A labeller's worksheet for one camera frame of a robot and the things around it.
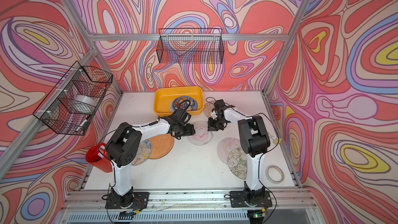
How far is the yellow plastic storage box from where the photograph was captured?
109 cm

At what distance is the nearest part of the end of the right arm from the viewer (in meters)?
0.78

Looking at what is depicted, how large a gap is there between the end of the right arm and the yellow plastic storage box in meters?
0.16
